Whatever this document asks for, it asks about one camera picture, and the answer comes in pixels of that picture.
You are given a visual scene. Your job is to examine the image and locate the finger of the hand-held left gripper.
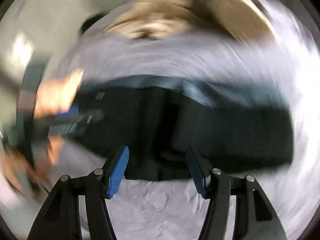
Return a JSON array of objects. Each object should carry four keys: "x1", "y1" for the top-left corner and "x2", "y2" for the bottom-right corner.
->
[
  {"x1": 54, "y1": 104, "x2": 80, "y2": 122},
  {"x1": 48, "y1": 110, "x2": 104, "y2": 137}
]

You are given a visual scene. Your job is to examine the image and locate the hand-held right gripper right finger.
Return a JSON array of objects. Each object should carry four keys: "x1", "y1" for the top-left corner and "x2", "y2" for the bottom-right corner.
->
[{"x1": 186, "y1": 145, "x2": 288, "y2": 240}]

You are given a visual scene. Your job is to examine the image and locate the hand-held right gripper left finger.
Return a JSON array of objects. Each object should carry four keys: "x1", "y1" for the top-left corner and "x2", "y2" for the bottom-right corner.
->
[{"x1": 27, "y1": 145, "x2": 130, "y2": 240}]

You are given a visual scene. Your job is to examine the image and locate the black pants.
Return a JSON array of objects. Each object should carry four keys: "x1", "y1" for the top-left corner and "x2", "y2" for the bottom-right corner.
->
[{"x1": 72, "y1": 86, "x2": 295, "y2": 181}]

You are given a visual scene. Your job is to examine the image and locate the person's left hand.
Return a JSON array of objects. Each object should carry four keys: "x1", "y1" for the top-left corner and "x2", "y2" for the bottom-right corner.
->
[{"x1": 0, "y1": 137, "x2": 60, "y2": 195}]

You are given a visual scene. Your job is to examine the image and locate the peach cloth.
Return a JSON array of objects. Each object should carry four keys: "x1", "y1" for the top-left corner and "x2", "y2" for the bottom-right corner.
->
[{"x1": 34, "y1": 69, "x2": 85, "y2": 117}]

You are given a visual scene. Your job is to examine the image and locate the dark cloth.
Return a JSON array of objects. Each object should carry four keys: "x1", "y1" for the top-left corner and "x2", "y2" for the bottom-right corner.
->
[{"x1": 79, "y1": 14, "x2": 108, "y2": 36}]

